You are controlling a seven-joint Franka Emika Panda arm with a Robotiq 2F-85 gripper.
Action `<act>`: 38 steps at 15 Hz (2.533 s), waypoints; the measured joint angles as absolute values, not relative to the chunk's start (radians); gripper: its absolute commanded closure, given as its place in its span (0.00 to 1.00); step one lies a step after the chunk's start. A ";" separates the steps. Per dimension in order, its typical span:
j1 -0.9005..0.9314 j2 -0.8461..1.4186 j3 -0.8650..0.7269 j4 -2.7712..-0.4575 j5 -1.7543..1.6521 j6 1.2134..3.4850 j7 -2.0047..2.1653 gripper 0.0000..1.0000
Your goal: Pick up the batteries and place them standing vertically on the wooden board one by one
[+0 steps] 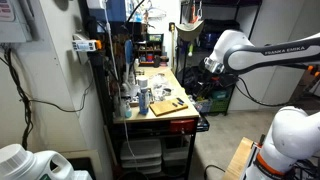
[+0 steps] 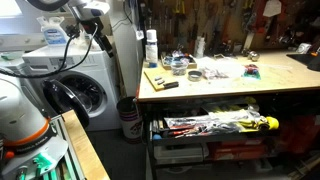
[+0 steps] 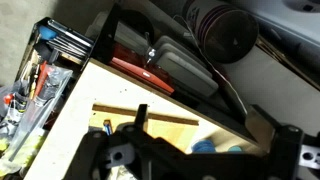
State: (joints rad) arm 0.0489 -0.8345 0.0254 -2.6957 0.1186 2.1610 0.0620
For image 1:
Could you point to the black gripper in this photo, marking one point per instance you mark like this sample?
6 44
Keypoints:
222 80

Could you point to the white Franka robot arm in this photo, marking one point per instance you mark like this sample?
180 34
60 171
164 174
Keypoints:
283 51

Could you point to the square wooden board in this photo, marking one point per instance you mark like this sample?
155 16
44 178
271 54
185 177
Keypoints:
165 108

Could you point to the teal box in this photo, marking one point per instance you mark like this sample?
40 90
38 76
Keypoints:
219 94

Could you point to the green plastic crate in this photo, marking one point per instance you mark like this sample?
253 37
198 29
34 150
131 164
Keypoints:
220 105

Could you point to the black duffel bag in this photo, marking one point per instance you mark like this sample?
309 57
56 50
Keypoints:
196 78

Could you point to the blue white basket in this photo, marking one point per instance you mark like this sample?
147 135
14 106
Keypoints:
204 106

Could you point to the dark blue suitcase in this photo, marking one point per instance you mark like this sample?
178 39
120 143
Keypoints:
208 40

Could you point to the black tool drawer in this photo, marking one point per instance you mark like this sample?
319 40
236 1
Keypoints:
202 124

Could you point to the white cabinet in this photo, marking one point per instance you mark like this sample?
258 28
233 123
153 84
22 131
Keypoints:
273 86

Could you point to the short round metal tin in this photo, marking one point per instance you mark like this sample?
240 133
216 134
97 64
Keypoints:
167 90

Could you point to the wooden pole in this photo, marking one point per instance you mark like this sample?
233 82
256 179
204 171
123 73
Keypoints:
172 50

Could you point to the beige hat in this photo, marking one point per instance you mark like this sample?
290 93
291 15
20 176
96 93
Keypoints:
189 30

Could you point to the red metal box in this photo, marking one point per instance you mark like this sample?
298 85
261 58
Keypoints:
181 126

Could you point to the black metal shelf rack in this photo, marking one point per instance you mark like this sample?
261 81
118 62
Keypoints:
181 33

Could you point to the clear plastic bags pile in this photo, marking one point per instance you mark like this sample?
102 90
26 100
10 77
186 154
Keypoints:
159 81

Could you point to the small wooden drawer organizer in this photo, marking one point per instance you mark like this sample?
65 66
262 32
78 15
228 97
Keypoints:
149 50

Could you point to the blue spray can white cap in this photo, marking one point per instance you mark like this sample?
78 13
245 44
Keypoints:
143 98

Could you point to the light wooden table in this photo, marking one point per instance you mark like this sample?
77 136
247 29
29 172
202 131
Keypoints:
237 160

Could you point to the grey plastic storage bin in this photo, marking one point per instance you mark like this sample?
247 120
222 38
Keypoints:
176 155
141 149
141 165

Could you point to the blue brush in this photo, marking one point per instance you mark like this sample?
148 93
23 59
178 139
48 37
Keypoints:
128 53

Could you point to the small bottle blue liquid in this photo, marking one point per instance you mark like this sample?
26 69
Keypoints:
128 111

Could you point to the white box orange end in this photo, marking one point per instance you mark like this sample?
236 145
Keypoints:
83 45

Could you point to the white detergent jug blue label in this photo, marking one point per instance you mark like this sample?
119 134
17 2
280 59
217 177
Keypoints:
30 165

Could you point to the grey electrical panel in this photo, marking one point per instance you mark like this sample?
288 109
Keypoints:
13 23

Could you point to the black frame wooden workbench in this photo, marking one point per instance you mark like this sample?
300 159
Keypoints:
173 80

